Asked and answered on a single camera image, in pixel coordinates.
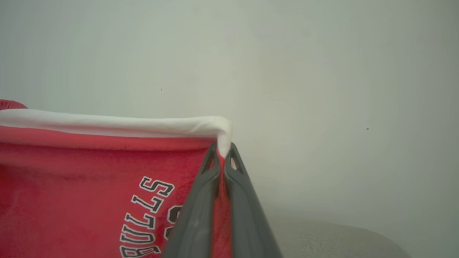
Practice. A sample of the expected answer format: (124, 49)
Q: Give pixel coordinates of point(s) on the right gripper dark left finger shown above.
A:
(195, 218)

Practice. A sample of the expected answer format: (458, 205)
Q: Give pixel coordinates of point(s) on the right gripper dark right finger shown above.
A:
(247, 222)

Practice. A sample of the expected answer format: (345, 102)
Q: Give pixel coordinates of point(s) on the red and white basketball jersey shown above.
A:
(89, 179)

